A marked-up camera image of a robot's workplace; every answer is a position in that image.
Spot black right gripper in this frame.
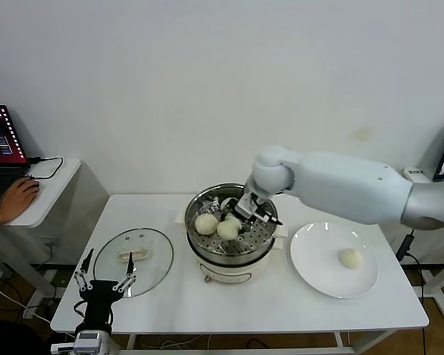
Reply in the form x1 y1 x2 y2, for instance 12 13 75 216
221 199 284 234

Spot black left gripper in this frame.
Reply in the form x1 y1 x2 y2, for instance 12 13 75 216
73 248 137 333

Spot round glass pot lid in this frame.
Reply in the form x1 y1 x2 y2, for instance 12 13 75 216
93 228 175 298

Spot stainless steel steamer basket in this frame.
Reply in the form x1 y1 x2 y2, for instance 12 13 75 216
184 183 279 258

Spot person's bare hand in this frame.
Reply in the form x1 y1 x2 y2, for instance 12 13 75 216
0 178 38 223

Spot white electric cooking pot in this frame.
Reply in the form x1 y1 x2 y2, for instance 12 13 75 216
174 212 289 285

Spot white side table with mouse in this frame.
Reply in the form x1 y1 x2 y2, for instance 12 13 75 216
0 158 83 310

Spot round white plate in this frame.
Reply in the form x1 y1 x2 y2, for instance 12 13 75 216
289 221 380 300

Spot black laptop with dark screen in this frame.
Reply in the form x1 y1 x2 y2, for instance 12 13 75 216
0 104 33 212

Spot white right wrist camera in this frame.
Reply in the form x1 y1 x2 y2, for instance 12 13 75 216
237 192 262 220

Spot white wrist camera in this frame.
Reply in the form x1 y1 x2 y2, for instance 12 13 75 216
237 192 262 220
50 331 110 355

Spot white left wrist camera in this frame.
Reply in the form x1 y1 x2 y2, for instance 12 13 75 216
50 331 110 355

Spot white table frame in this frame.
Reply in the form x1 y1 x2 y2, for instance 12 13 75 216
55 331 399 355

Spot black laptop plug cable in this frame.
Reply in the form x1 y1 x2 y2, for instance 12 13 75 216
21 157 65 182

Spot black power adapter with cable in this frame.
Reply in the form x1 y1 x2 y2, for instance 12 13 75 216
394 228 425 262

